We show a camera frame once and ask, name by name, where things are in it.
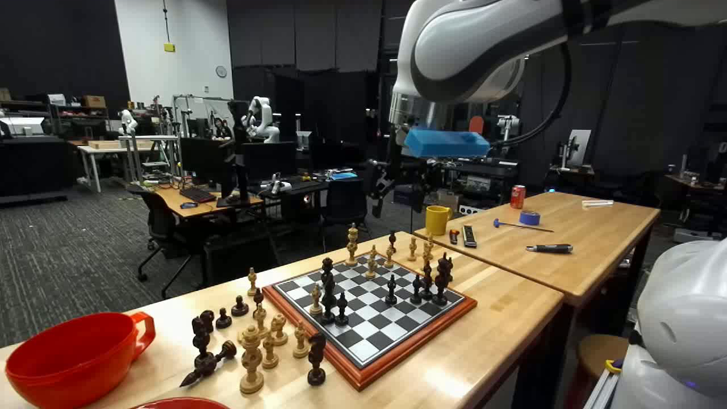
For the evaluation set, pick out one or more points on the black marker pen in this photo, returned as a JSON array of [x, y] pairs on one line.
[[551, 249]]

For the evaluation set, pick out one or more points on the black computer monitor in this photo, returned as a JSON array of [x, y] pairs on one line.
[[206, 160], [268, 160]]

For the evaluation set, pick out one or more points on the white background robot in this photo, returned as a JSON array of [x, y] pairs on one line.
[[262, 118]]

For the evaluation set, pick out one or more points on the yellow wall sign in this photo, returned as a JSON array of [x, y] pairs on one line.
[[168, 45]]

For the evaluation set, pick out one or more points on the black remote control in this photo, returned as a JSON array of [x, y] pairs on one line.
[[468, 236]]

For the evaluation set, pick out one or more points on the light wooden chess bishop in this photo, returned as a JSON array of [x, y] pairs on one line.
[[259, 311]]

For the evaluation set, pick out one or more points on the round wall clock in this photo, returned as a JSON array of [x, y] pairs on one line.
[[222, 70]]

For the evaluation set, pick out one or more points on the round wooden stool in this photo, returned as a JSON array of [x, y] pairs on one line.
[[599, 352]]

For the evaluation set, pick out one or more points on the red bowl rim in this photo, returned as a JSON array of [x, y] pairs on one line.
[[183, 403]]

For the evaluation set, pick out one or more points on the black keyboard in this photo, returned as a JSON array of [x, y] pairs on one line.
[[197, 193]]

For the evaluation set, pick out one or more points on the dark-topped chess piece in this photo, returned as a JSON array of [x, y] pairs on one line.
[[391, 249]]

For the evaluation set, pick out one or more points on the large red cup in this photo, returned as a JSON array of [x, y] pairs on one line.
[[72, 365]]

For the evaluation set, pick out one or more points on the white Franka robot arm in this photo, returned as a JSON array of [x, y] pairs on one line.
[[468, 45]]

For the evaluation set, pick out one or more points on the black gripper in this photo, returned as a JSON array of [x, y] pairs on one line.
[[406, 173]]

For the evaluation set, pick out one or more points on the chessboard with red-brown frame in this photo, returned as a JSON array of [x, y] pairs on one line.
[[378, 325]]

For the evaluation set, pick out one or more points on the tall light wooden chess piece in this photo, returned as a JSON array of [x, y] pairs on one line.
[[250, 361], [353, 244]]

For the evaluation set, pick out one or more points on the light wooden background table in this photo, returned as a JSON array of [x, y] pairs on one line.
[[114, 147]]

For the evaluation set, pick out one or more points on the red can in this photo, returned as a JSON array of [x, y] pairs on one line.
[[516, 197]]

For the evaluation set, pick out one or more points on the tall dark chess piece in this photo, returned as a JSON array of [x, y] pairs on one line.
[[202, 336], [328, 286]]

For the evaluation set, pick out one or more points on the dark chess bishop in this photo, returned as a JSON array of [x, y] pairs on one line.
[[427, 278]]

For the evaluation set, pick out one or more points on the white framed board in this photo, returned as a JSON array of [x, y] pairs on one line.
[[579, 147]]

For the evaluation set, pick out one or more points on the yellow cup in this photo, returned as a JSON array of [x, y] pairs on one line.
[[437, 222]]

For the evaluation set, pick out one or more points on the black office chair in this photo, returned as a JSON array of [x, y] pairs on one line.
[[159, 227]]

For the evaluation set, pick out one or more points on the wooden office desk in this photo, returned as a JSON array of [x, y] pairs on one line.
[[189, 202]]

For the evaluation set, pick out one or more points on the dark chess pawn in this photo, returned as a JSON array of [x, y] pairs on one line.
[[341, 309], [240, 308], [391, 291], [417, 290], [224, 319]]

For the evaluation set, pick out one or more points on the small blue block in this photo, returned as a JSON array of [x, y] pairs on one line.
[[530, 218]]

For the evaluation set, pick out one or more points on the blue-headed hammer tool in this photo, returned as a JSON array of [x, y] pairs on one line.
[[520, 225]]

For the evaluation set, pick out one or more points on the dark chess piece lying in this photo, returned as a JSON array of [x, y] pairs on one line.
[[212, 361]]

